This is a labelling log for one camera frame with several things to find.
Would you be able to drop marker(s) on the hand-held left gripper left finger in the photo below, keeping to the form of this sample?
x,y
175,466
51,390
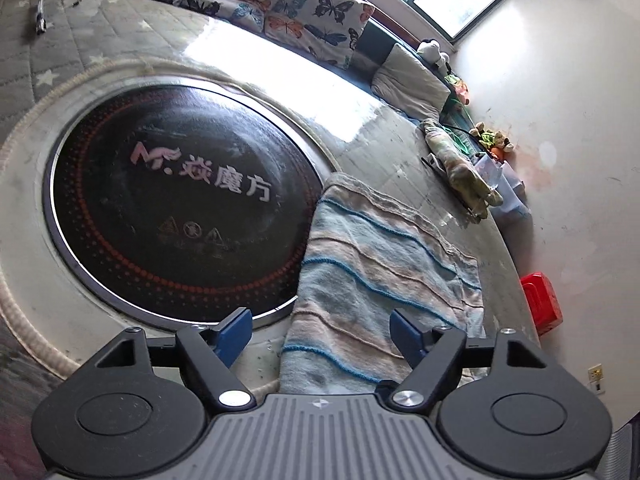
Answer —
x,y
234,334

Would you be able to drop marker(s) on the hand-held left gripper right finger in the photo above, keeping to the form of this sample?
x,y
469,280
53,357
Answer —
x,y
406,336

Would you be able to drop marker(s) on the striped blue beige towel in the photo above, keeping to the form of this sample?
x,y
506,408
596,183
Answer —
x,y
360,270

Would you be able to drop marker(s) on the red plastic stool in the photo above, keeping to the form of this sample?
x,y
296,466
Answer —
x,y
542,302

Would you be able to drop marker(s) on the black round induction cooktop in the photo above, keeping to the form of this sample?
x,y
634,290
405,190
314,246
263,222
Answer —
x,y
175,200

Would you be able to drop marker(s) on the green tie-dye cloth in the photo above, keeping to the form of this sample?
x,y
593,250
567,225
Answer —
x,y
457,165

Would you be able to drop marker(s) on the white plastic bag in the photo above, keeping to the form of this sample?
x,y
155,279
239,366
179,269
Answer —
x,y
502,182

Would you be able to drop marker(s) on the brown plush toy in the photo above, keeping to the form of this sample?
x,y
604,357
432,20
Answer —
x,y
492,141

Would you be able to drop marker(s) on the orange green plush toy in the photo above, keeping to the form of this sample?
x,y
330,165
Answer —
x,y
457,89

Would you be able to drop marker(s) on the grey pillow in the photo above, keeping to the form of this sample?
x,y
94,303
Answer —
x,y
412,82

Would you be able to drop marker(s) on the panda plush toy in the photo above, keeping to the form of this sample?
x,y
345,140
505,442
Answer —
x,y
434,54

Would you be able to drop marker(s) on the teal cushion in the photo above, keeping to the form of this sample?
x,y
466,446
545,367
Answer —
x,y
377,45

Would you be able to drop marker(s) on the grey quilted star mat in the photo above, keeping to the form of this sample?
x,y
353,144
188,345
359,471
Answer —
x,y
75,45

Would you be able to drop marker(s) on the butterfly print cushion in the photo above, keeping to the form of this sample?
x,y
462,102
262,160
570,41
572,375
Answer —
x,y
305,10

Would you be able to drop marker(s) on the grey pen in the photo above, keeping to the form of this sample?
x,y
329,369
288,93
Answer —
x,y
40,16

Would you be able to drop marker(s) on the wall socket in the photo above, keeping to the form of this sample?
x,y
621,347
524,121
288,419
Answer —
x,y
596,377

